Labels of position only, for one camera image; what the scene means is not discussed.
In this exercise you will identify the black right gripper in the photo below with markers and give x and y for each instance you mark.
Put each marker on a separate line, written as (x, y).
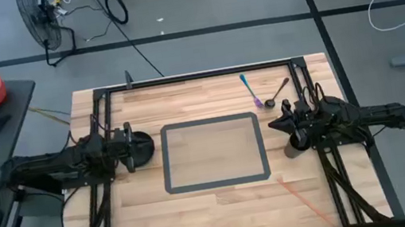
(302, 122)

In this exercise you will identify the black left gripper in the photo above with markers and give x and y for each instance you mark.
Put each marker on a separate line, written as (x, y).
(132, 162)

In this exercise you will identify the black bowl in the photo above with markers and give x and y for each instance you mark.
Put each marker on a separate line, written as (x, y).
(147, 160)

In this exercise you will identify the dark metal spoon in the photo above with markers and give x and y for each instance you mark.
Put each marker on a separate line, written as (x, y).
(269, 103)

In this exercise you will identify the tall black cup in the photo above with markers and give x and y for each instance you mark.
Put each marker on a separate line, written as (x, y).
(291, 150)

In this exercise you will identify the iridescent rainbow utensil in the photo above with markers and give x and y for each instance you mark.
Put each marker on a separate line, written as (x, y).
(250, 90)

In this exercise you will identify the orange straw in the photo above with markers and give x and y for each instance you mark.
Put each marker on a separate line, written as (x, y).
(305, 201)

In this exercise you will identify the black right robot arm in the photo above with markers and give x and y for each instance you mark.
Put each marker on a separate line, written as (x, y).
(367, 115)

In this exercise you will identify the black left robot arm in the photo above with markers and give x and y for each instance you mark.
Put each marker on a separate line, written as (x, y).
(53, 164)

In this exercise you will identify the grey-bordered clear placemat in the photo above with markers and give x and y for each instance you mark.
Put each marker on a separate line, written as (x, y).
(212, 152)

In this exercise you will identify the black floor fan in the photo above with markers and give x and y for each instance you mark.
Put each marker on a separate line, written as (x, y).
(38, 21)

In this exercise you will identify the black aluminium table frame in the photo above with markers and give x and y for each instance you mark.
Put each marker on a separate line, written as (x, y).
(197, 76)

